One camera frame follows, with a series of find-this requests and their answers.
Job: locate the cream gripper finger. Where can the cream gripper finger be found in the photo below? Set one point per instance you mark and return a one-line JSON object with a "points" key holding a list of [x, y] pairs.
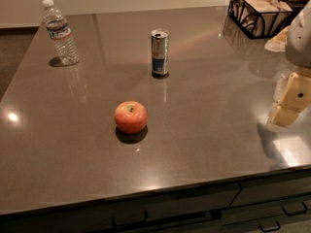
{"points": [[295, 99], [280, 87]]}

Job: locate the red yellow apple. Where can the red yellow apple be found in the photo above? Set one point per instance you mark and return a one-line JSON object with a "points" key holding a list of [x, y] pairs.
{"points": [[131, 117]]}

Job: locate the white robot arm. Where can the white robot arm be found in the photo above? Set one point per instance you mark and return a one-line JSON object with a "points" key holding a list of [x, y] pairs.
{"points": [[298, 44]]}

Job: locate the silver blue redbull can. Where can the silver blue redbull can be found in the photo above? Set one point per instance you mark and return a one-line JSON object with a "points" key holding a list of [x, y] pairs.
{"points": [[160, 44]]}

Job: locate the yellow snack bag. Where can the yellow snack bag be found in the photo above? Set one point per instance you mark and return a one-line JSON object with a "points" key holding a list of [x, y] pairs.
{"points": [[278, 42]]}

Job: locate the clear plastic water bottle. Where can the clear plastic water bottle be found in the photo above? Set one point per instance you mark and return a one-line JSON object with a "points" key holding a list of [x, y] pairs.
{"points": [[60, 33]]}

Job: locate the upper right drawer handle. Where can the upper right drawer handle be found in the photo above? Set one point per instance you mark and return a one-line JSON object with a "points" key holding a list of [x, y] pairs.
{"points": [[295, 209]]}

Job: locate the drawer handle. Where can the drawer handle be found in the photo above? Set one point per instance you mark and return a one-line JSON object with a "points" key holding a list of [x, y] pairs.
{"points": [[295, 209], [130, 221], [268, 228]]}

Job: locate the lower right drawer handle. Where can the lower right drawer handle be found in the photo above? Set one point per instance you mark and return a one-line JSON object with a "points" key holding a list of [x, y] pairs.
{"points": [[268, 228]]}

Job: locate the left drawer handle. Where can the left drawer handle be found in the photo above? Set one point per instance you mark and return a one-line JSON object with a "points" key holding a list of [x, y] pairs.
{"points": [[130, 221]]}

